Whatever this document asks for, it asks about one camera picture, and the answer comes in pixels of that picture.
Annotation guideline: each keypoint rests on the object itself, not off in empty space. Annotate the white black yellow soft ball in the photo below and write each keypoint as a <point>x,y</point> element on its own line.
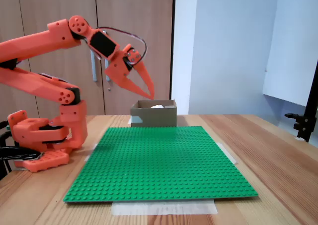
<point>157,106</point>

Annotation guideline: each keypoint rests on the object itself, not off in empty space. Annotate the open cardboard box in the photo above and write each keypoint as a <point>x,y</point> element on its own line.
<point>159,117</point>

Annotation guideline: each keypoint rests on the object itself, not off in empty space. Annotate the wooden cabinet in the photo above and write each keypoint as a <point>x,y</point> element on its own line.
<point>136,11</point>

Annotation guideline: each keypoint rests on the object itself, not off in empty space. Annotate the masking tape strip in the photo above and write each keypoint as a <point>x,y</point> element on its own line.
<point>227,153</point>
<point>90,154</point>
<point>164,208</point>

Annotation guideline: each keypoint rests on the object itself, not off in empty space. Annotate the green studded baseplate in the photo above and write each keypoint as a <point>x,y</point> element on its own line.
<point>159,165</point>

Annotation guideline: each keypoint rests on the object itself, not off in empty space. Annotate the black clamp stand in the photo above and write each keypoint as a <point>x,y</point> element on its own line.
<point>310,105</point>

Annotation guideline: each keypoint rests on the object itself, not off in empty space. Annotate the white wall panel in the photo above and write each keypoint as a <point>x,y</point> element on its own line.
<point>290,48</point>

